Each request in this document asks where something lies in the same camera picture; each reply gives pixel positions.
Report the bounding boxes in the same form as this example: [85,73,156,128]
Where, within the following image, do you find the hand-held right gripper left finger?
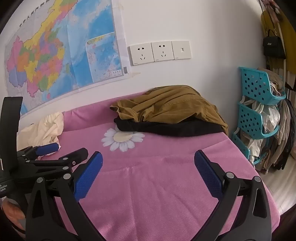
[25,151,104,241]

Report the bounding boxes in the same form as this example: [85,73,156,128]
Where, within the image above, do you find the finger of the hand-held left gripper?
[17,143,60,161]
[24,148,89,168]

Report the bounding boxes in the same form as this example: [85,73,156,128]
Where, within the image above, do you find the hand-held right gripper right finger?
[194,149,272,241]

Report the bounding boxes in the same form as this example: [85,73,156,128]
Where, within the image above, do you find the cream garment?
[17,112,64,149]

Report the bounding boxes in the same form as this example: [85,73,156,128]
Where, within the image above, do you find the brown jacket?
[110,85,229,136]

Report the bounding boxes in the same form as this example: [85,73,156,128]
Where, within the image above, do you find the beige and black hanging clothes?
[254,76,296,173]

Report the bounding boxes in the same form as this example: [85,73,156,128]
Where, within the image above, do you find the beige clothes bundle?
[257,67,286,98]

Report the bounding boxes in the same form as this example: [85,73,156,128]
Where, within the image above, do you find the person's left hand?
[0,198,27,229]

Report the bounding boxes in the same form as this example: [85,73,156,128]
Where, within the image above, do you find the pink daisy print bed sheet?
[38,91,281,241]

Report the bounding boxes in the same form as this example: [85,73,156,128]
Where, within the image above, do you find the black garment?
[113,117,224,136]

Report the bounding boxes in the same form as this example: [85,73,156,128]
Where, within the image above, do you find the clear plastic bag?
[261,105,281,135]

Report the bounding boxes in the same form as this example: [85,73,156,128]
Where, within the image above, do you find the blue plastic basket rack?
[231,67,287,164]

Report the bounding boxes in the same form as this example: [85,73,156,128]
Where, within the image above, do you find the black handbag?
[263,30,286,59]

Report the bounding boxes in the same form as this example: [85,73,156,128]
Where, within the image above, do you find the colourful wall map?
[5,0,130,117]

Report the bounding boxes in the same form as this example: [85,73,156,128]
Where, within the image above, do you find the white wall socket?
[151,42,174,62]
[129,44,155,66]

